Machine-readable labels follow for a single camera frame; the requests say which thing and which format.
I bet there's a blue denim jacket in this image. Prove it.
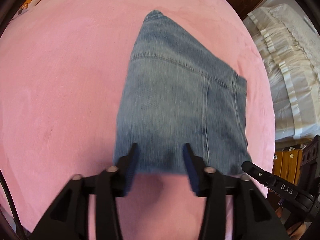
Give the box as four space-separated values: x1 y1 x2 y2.
113 10 250 176

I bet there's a pink bed sheet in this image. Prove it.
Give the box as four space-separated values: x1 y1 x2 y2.
1 0 275 231

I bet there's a cream lace curtain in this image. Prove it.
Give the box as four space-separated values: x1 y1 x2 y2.
243 4 319 141

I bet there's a wooden drawer cabinet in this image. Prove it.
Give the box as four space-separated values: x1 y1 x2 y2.
272 144 312 185

